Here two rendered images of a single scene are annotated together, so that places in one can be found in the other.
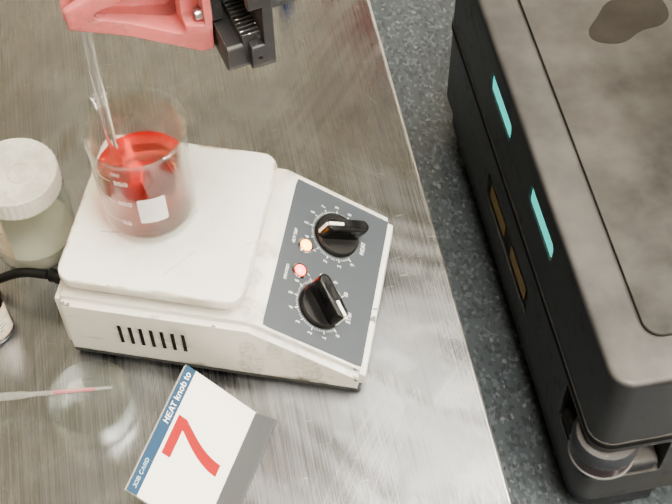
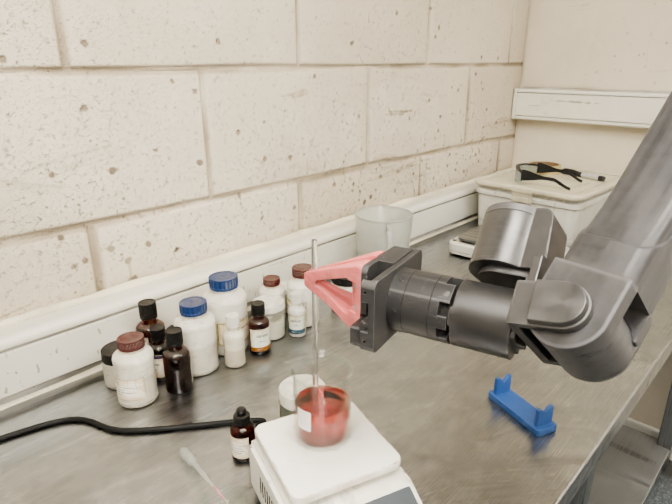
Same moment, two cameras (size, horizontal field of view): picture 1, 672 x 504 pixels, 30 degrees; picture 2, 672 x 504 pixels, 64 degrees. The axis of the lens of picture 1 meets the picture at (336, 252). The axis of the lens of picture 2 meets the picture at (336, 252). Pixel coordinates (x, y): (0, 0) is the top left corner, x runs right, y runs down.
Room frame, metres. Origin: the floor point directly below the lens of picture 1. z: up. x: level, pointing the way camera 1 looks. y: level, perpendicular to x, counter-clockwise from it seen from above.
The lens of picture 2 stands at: (0.20, -0.27, 1.21)
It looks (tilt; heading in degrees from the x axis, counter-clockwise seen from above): 20 degrees down; 52
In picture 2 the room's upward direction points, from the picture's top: straight up
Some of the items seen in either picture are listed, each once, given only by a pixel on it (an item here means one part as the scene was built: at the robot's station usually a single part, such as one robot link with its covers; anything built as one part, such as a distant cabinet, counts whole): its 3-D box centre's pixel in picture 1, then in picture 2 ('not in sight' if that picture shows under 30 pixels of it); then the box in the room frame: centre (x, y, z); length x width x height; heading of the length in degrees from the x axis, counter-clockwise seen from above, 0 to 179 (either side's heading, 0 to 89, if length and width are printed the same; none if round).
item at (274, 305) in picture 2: not in sight; (269, 317); (0.63, 0.49, 0.78); 0.06 x 0.06 x 0.07
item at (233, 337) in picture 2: not in sight; (233, 339); (0.54, 0.44, 0.79); 0.03 x 0.03 x 0.09
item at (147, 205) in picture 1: (139, 168); (322, 401); (0.48, 0.12, 0.88); 0.07 x 0.06 x 0.08; 57
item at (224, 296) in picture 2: not in sight; (225, 311); (0.56, 0.49, 0.81); 0.07 x 0.07 x 0.13
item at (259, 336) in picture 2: not in sight; (258, 326); (0.59, 0.45, 0.79); 0.04 x 0.04 x 0.09
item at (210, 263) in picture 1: (170, 218); (325, 445); (0.48, 0.11, 0.83); 0.12 x 0.12 x 0.01; 79
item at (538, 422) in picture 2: not in sight; (521, 402); (0.79, 0.08, 0.77); 0.10 x 0.03 x 0.04; 77
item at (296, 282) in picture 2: not in sight; (303, 294); (0.71, 0.49, 0.80); 0.06 x 0.06 x 0.11
